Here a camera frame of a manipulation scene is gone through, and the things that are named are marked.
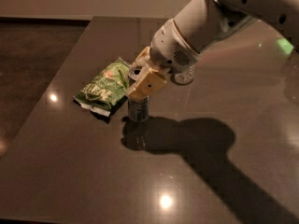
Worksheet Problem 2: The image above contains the redbull energy drink can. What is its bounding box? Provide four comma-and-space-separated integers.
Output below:
127, 66, 150, 123

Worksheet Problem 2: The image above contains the clear plastic water bottle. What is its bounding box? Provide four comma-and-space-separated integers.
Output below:
173, 66, 194, 85

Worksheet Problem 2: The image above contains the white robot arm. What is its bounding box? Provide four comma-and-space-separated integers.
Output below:
127, 0, 299, 102

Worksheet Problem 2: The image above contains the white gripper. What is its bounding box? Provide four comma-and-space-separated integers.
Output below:
126, 19, 199, 102

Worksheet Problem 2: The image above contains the green jalapeno chip bag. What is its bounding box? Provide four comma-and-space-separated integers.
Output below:
74, 57, 130, 117

